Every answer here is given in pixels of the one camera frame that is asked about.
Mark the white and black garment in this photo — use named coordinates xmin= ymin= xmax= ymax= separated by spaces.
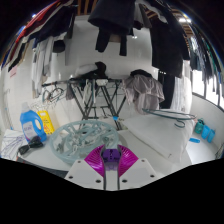
xmin=73 ymin=61 xmax=111 ymax=81

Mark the hanging clothes row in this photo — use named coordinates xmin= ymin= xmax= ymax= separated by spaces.
xmin=0 ymin=0 xmax=224 ymax=111

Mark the blue detergent bottle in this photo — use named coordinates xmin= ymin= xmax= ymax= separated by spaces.
xmin=19 ymin=102 xmax=48 ymax=143

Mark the teal bucket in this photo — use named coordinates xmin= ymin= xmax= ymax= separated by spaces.
xmin=194 ymin=118 xmax=206 ymax=135

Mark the yellow floor sign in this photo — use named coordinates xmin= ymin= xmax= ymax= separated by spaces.
xmin=37 ymin=109 xmax=55 ymax=135

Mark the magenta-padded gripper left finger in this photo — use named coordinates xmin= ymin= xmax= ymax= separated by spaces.
xmin=64 ymin=144 xmax=108 ymax=191

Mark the dark wire hangers bunch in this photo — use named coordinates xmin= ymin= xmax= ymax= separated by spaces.
xmin=41 ymin=85 xmax=66 ymax=104

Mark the black folding drying rack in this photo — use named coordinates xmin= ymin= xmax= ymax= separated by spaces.
xmin=41 ymin=78 xmax=129 ymax=131

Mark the white pillow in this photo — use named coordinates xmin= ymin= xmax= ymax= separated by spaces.
xmin=121 ymin=111 xmax=196 ymax=164

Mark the grey garment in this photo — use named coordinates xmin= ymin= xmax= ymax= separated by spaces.
xmin=121 ymin=69 xmax=166 ymax=116

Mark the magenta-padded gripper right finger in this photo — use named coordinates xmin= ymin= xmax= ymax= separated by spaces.
xmin=116 ymin=144 xmax=159 ymax=191

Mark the pink wall sign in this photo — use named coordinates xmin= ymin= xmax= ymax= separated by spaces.
xmin=9 ymin=66 xmax=20 ymax=78

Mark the teal clothes hanger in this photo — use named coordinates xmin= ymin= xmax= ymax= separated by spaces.
xmin=142 ymin=108 xmax=198 ymax=129

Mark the round pale blue peg hanger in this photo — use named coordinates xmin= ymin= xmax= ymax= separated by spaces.
xmin=49 ymin=119 xmax=120 ymax=165

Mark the black coiled cable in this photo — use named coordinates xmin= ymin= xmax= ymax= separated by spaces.
xmin=18 ymin=135 xmax=44 ymax=156

